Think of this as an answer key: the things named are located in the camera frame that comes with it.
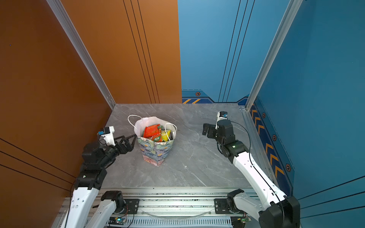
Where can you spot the right aluminium corner post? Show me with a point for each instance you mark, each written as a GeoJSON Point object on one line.
{"type": "Point", "coordinates": [281, 33]}

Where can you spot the floral paper gift bag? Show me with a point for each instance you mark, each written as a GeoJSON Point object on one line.
{"type": "Point", "coordinates": [153, 152]}

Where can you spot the aluminium corner post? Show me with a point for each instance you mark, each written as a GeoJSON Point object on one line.
{"type": "Point", "coordinates": [74, 37]}
{"type": "Point", "coordinates": [281, 33]}

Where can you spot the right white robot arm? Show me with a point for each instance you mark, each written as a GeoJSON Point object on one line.
{"type": "Point", "coordinates": [273, 209]}

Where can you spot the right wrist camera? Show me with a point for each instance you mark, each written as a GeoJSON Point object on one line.
{"type": "Point", "coordinates": [222, 115]}

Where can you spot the green orange snack packet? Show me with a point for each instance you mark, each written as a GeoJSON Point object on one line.
{"type": "Point", "coordinates": [157, 138]}

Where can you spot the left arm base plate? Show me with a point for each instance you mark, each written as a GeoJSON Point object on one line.
{"type": "Point", "coordinates": [128, 206]}

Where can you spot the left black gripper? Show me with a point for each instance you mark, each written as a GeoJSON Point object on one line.
{"type": "Point", "coordinates": [128, 147]}

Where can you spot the left aluminium corner post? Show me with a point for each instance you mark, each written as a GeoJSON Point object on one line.
{"type": "Point", "coordinates": [74, 37]}

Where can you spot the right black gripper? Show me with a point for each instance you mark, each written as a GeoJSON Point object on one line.
{"type": "Point", "coordinates": [212, 130]}

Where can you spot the yellow snack packet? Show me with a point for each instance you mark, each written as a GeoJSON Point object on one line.
{"type": "Point", "coordinates": [165, 135]}

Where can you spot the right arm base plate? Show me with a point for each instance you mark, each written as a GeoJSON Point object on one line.
{"type": "Point", "coordinates": [221, 206]}

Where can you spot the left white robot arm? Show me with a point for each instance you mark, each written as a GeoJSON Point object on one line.
{"type": "Point", "coordinates": [97, 158]}

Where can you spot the aluminium front rail frame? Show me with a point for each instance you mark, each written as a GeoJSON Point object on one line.
{"type": "Point", "coordinates": [170, 207]}

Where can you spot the left green circuit board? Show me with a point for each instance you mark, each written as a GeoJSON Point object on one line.
{"type": "Point", "coordinates": [117, 221]}

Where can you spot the red small snack packet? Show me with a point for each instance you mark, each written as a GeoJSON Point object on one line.
{"type": "Point", "coordinates": [151, 131]}

